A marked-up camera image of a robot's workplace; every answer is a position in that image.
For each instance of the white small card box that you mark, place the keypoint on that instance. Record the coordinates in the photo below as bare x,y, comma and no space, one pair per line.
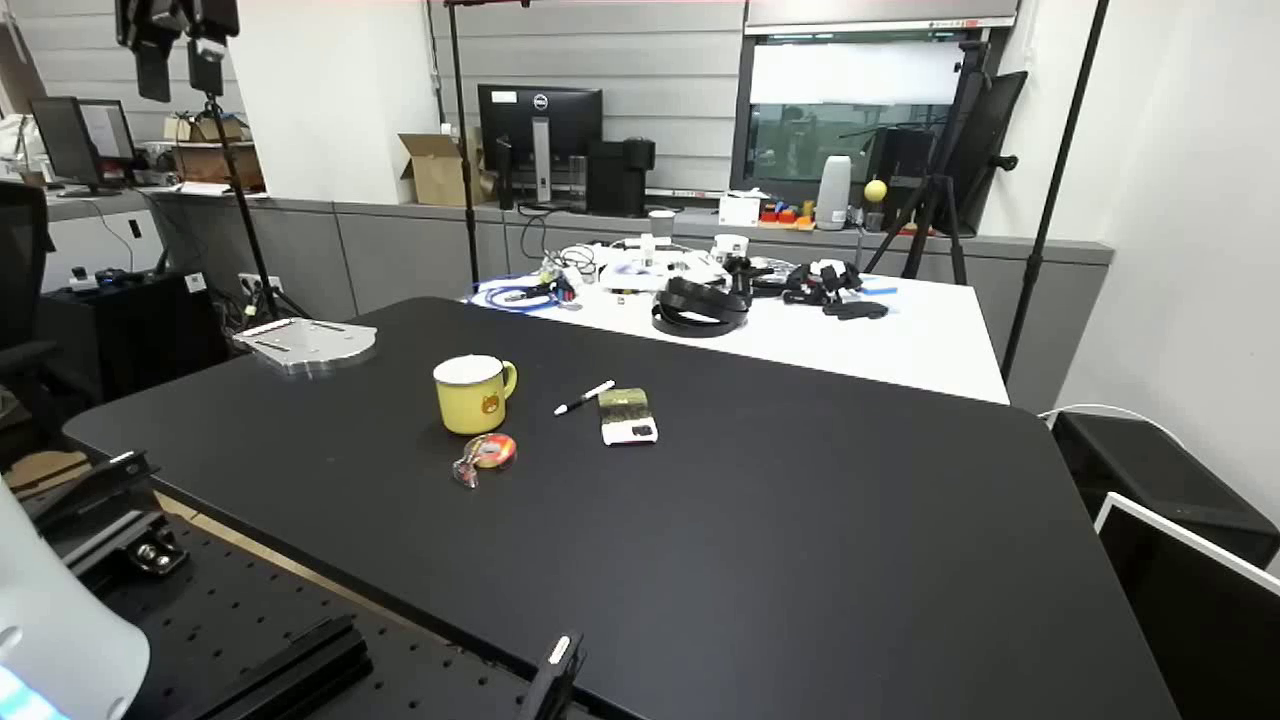
629,432

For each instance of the yellow ceramic cup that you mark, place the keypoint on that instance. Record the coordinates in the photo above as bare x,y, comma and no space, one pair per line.
472,392

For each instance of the black camera tripod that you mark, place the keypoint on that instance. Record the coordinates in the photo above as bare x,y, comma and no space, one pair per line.
961,161

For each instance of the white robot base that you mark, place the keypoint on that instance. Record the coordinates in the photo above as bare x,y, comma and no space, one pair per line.
63,650

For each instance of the olive green small box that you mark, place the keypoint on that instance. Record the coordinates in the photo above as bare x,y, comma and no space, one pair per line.
626,397

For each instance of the black pole right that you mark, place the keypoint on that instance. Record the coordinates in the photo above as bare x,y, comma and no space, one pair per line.
1033,261

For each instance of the orange wrapped candy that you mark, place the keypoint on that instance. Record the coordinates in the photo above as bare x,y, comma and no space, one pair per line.
483,453

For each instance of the cardboard box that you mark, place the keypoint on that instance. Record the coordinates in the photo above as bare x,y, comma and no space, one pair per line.
434,168

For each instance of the black monitor left desk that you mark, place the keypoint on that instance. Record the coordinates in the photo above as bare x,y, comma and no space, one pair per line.
86,141

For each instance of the yellow ball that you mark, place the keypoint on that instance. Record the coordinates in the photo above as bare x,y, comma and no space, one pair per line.
873,189

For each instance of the white cylinder speaker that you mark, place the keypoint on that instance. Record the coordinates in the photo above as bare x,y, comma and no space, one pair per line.
833,195

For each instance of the black mount bottom edge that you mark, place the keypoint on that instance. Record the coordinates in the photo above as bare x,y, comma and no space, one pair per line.
551,688

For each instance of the black and white pen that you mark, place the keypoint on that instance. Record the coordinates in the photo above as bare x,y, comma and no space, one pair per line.
586,397

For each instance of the black headset on table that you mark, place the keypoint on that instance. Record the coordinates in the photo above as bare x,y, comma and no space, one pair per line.
697,308

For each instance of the black box right floor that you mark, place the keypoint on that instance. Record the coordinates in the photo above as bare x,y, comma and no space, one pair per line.
1143,463

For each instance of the black computer monitor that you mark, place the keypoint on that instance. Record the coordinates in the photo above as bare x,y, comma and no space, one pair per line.
532,127

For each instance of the white table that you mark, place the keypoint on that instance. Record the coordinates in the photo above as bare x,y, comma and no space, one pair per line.
930,337

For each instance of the black clamp bracket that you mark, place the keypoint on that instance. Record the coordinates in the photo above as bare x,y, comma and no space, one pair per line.
108,523

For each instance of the black light stand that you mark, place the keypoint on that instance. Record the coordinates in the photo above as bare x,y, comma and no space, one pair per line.
207,66

